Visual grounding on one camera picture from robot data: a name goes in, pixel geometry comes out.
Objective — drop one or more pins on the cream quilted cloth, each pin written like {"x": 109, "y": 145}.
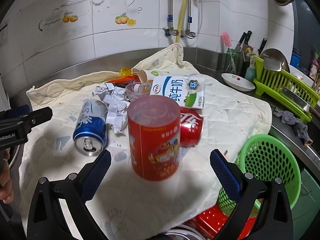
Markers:
{"x": 126, "y": 206}

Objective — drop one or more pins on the blue beer can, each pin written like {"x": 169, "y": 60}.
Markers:
{"x": 90, "y": 133}

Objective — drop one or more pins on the white paper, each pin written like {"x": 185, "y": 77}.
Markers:
{"x": 117, "y": 104}

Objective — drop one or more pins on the white milk carton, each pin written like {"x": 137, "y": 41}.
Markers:
{"x": 188, "y": 92}

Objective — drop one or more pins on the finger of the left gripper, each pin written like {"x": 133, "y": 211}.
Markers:
{"x": 14, "y": 112}
{"x": 35, "y": 118}

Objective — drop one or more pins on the orange snack wrapper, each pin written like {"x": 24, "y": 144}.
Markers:
{"x": 124, "y": 81}

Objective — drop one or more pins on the steel ladle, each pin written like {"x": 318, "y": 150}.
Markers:
{"x": 274, "y": 60}

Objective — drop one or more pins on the green utensil holder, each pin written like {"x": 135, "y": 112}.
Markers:
{"x": 234, "y": 61}

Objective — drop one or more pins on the white ceramic bowl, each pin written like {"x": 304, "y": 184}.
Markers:
{"x": 237, "y": 82}

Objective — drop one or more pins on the white paper cup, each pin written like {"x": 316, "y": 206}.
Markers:
{"x": 147, "y": 75}

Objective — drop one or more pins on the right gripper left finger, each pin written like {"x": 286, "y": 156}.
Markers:
{"x": 46, "y": 219}

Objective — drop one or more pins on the yellow plastic wrapper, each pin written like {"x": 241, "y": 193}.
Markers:
{"x": 126, "y": 71}

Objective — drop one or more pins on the green detergent bottle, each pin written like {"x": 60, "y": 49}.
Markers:
{"x": 251, "y": 72}

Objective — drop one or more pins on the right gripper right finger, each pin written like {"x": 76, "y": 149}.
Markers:
{"x": 274, "y": 219}

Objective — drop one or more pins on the clear plastic cup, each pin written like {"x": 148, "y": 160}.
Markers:
{"x": 137, "y": 90}

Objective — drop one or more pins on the pink dish brush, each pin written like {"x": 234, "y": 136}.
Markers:
{"x": 226, "y": 40}

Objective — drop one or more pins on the green plastic basket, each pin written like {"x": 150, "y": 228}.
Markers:
{"x": 267, "y": 158}

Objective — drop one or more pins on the steel pot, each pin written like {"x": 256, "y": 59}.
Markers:
{"x": 184, "y": 232}

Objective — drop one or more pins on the grey rag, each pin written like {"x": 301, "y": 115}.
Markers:
{"x": 300, "y": 129}

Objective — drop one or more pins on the red cylindrical snack canister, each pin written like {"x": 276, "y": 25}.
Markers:
{"x": 154, "y": 136}

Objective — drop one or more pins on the green cabinet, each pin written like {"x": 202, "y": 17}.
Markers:
{"x": 307, "y": 206}

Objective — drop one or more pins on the red plastic basket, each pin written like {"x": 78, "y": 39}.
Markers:
{"x": 209, "y": 222}

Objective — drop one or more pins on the person's left hand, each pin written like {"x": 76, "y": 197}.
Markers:
{"x": 6, "y": 191}

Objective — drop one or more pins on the green dish rack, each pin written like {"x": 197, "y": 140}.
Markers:
{"x": 272, "y": 82}

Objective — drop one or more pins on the red cola can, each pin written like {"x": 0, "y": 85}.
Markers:
{"x": 191, "y": 125}

